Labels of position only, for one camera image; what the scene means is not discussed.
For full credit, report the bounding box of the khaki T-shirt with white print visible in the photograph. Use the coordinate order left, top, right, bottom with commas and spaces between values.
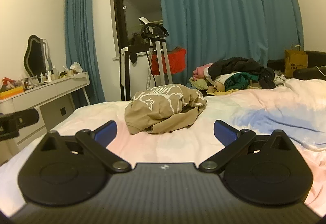
124, 84, 208, 135

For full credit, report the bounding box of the white dressing table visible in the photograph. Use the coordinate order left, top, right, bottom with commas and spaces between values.
0, 71, 91, 156

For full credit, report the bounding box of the tissue box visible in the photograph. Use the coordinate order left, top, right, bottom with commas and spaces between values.
69, 62, 83, 75

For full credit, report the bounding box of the narrow blue curtain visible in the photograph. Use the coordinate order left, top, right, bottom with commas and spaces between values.
64, 0, 106, 106

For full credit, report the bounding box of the wide blue curtain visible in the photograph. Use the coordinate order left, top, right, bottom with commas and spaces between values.
156, 0, 305, 82

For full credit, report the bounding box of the orange box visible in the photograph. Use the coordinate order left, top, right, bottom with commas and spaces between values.
0, 86, 24, 100

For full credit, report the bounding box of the yellow paper bag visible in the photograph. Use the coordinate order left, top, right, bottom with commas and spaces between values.
284, 45, 308, 77

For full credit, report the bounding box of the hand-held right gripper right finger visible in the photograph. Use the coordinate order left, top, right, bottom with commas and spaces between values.
199, 120, 290, 173

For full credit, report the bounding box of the pile of mixed clothes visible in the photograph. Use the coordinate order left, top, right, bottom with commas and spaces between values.
189, 57, 286, 96

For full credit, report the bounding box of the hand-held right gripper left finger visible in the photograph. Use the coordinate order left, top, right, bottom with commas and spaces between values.
41, 120, 132, 173

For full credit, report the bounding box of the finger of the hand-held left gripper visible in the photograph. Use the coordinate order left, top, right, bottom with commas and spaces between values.
15, 108, 39, 127

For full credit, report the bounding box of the wavy framed mirror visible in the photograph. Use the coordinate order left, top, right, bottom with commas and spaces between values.
24, 34, 50, 78

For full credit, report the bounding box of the group of cosmetic bottles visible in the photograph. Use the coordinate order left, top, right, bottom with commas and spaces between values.
24, 65, 69, 86

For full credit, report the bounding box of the red fabric bag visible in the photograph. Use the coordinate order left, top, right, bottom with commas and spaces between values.
152, 47, 187, 75

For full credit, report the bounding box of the garment steamer stand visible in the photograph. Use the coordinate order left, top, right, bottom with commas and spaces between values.
139, 17, 172, 87

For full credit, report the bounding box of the pastel bed blanket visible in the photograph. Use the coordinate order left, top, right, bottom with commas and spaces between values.
0, 78, 326, 217

